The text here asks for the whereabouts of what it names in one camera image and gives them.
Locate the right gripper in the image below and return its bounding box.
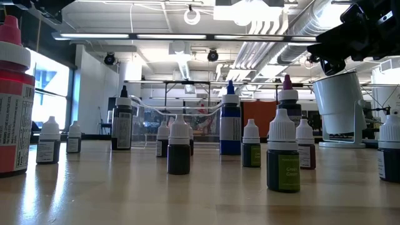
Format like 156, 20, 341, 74
307, 0, 400, 77

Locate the large violet food coloring bottle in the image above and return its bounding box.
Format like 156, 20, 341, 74
277, 74, 303, 128

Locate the small dark red dropper bottle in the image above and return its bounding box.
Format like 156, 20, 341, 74
295, 118, 317, 171

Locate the small dark blue dropper bottle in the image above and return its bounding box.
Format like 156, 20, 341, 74
377, 114, 400, 183

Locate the small grass green dropper bottle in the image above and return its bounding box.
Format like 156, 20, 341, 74
266, 108, 301, 193

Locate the large blue food coloring bottle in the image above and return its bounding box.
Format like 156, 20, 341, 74
219, 80, 242, 156

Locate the clear plastic bin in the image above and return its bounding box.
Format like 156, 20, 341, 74
129, 94, 223, 148

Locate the large black food coloring bottle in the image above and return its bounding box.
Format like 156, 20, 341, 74
111, 85, 134, 151

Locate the large red food coloring bottle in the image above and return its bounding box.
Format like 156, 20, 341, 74
0, 14, 36, 178

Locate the long ceiling light bar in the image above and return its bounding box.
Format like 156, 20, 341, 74
51, 31, 318, 44

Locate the large bright window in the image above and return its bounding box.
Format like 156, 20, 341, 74
24, 46, 71, 132

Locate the silver ventilation duct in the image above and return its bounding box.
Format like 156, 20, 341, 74
276, 0, 366, 65

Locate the orange partition wall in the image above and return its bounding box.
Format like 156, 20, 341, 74
242, 100, 279, 138

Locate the white coiled cable ring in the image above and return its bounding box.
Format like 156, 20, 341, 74
183, 7, 201, 26

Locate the black aluminium table frame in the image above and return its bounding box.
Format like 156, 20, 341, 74
29, 133, 400, 149

